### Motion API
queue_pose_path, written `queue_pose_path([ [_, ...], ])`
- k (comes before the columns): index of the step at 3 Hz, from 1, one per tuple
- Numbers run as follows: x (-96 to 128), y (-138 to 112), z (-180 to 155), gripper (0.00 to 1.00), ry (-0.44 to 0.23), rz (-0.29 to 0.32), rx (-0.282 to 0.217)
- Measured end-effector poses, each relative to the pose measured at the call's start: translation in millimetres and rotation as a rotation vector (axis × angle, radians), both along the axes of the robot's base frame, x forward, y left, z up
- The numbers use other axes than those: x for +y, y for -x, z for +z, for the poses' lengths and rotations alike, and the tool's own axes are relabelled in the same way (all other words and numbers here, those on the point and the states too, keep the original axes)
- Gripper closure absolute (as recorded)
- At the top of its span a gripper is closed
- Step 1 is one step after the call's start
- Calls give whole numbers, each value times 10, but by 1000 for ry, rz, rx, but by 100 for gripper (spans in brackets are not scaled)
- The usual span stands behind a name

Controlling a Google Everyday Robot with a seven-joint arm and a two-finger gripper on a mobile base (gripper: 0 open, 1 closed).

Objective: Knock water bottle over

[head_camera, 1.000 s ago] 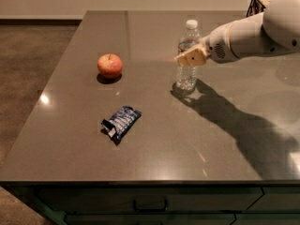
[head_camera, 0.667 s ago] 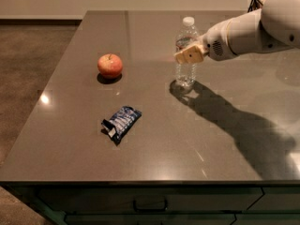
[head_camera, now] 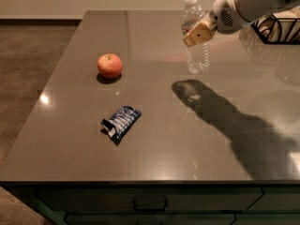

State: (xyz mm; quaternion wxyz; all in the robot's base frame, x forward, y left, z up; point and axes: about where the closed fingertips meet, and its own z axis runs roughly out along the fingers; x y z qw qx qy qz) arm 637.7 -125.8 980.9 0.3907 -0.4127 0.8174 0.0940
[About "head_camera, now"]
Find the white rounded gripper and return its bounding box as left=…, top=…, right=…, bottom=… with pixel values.
left=182, top=0, right=250, bottom=47

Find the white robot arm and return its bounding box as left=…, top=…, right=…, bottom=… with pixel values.
left=183, top=0, right=300, bottom=47

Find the black wire basket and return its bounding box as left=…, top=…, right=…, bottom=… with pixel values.
left=251, top=11, right=300, bottom=45

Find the red apple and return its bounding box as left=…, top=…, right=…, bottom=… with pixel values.
left=97, top=53, right=123, bottom=79

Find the dark cabinet drawer front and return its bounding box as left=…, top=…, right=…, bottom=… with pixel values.
left=37, top=187, right=262, bottom=213

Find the blue snack bag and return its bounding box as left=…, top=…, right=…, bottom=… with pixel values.
left=101, top=106, right=142, bottom=143

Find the clear plastic water bottle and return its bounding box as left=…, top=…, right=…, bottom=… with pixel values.
left=181, top=0, right=210, bottom=74

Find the black drawer handle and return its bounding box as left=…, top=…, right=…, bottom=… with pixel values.
left=132, top=200, right=168, bottom=213

